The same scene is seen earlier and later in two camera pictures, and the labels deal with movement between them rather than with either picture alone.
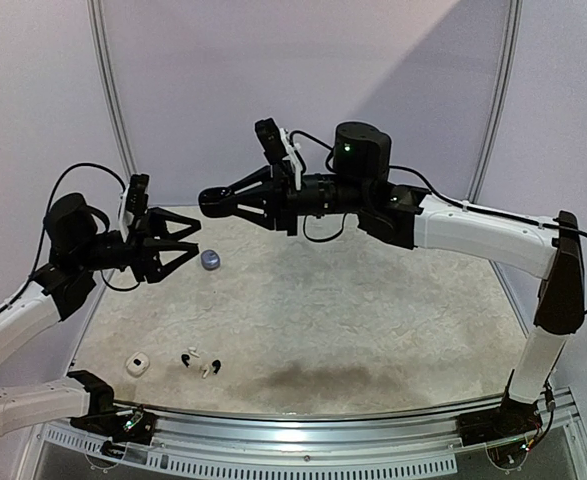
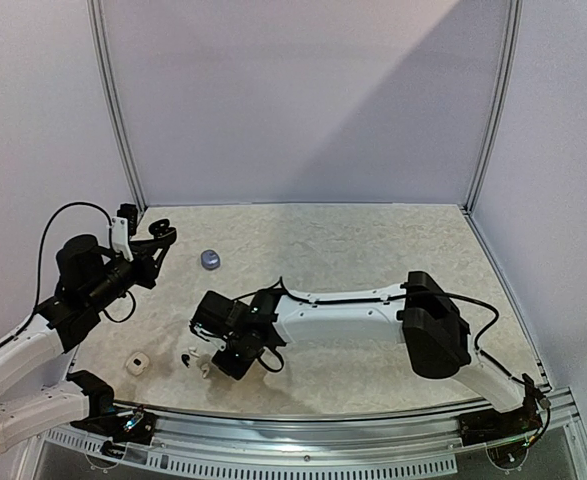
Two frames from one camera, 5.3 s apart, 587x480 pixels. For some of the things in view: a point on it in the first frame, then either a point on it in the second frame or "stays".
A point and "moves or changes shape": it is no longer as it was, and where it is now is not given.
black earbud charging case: [210, 200] moves or changes shape
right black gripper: [283, 201] -> [230, 362]
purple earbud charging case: [210, 260] stays
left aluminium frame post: [96, 15] stays
